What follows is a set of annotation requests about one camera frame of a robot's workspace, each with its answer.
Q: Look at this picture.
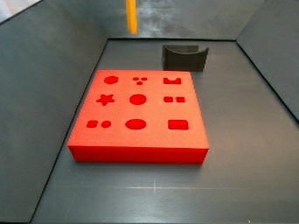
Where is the yellow square-circle peg object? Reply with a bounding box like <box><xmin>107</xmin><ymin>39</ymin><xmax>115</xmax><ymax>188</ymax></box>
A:
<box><xmin>125</xmin><ymin>0</ymin><xmax>137</xmax><ymax>34</ymax></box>

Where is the black curved fixture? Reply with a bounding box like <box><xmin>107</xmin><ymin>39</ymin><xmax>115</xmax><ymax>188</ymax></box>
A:
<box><xmin>163</xmin><ymin>45</ymin><xmax>209</xmax><ymax>72</ymax></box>

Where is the red shape-sorter block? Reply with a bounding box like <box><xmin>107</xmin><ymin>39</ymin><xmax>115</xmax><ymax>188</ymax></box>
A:
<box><xmin>68</xmin><ymin>70</ymin><xmax>209</xmax><ymax>165</ymax></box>

